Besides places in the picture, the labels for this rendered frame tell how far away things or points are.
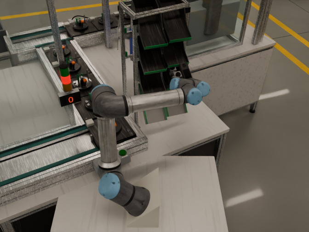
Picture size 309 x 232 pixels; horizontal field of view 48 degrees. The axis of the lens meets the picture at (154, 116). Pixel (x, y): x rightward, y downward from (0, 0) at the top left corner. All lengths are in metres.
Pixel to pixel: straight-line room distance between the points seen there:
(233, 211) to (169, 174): 1.08
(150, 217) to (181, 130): 0.75
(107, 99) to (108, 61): 1.47
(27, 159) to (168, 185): 0.84
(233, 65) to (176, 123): 1.07
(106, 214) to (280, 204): 1.71
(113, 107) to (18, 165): 0.84
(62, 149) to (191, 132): 0.83
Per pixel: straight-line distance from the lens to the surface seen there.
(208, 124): 2.38
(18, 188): 1.99
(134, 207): 1.75
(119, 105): 1.49
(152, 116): 2.16
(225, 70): 3.19
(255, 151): 3.49
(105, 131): 1.68
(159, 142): 2.22
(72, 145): 2.16
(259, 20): 3.25
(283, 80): 4.53
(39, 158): 2.14
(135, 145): 2.08
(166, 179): 2.03
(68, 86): 1.98
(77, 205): 1.95
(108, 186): 1.68
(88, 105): 2.29
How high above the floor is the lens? 2.45
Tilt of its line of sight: 42 degrees down
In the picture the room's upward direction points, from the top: 1 degrees clockwise
